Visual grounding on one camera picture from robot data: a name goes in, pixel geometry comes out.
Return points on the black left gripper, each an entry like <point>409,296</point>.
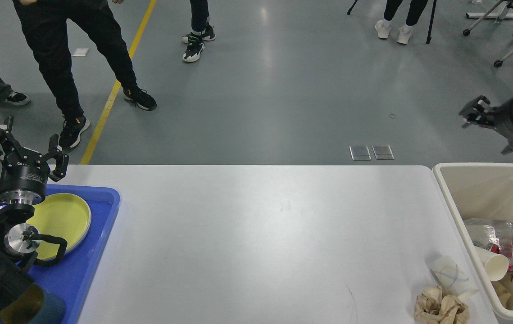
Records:
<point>24,179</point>

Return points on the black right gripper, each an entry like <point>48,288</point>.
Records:
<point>480,112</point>

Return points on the yellow plate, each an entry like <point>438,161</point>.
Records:
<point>60,215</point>

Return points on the silver foil bag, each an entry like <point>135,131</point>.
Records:
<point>486,233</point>

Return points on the crushed white paper cup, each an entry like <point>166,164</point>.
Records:
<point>452,277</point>

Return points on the teal mug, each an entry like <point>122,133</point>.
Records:
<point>35,306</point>

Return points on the paper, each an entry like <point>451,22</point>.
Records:
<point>435,306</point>

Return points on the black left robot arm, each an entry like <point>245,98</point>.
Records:
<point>22,245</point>

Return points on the beige plastic bin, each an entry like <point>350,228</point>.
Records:
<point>484,191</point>

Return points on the silver floor plate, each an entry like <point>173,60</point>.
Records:
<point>360,153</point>
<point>383,152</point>

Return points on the blue plastic tray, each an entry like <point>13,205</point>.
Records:
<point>71,278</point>

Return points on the brown box in bin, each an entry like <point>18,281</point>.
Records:
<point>502,293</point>

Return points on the person with black green sneakers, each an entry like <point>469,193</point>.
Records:
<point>201,31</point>

